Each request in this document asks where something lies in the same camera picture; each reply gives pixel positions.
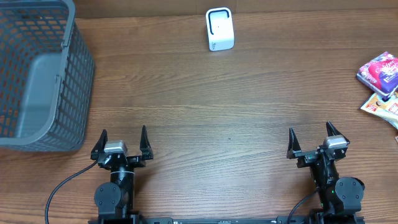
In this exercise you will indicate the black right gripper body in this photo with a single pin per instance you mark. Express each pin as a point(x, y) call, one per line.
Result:
point(306, 157)

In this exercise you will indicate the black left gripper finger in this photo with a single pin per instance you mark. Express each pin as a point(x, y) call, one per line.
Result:
point(98, 149)
point(145, 148)

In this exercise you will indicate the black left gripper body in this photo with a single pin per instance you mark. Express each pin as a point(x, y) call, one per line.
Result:
point(135, 162)

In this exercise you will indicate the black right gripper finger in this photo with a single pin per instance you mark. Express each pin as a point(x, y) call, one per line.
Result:
point(294, 148)
point(332, 131)

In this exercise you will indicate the yellow orange snack bag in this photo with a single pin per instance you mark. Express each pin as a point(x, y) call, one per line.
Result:
point(385, 109)

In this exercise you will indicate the red purple snack packet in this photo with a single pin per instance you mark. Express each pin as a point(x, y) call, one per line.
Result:
point(380, 75)

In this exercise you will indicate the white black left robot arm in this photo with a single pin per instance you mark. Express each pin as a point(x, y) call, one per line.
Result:
point(115, 198)

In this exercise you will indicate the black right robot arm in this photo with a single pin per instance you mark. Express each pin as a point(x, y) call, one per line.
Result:
point(340, 197)

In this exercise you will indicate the white barcode scanner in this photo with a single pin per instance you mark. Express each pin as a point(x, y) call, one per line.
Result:
point(219, 24)

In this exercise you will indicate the grey plastic mesh basket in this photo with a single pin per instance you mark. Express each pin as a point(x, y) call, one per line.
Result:
point(47, 74)

